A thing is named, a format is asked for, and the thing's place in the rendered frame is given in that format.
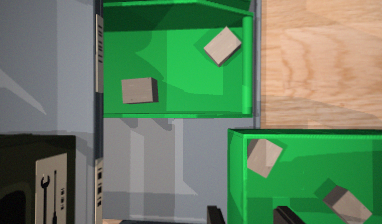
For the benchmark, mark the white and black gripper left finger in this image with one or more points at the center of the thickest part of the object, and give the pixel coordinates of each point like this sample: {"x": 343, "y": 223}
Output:
{"x": 214, "y": 215}

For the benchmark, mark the green open-front bin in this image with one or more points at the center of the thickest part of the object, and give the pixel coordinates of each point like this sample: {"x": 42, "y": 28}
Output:
{"x": 311, "y": 164}
{"x": 165, "y": 40}
{"x": 240, "y": 4}

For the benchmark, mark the dark olive tool case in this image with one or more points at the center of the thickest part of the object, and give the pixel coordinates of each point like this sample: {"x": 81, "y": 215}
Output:
{"x": 37, "y": 179}

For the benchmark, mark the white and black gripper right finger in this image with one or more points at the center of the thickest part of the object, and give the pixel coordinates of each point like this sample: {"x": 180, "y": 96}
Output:
{"x": 284, "y": 215}

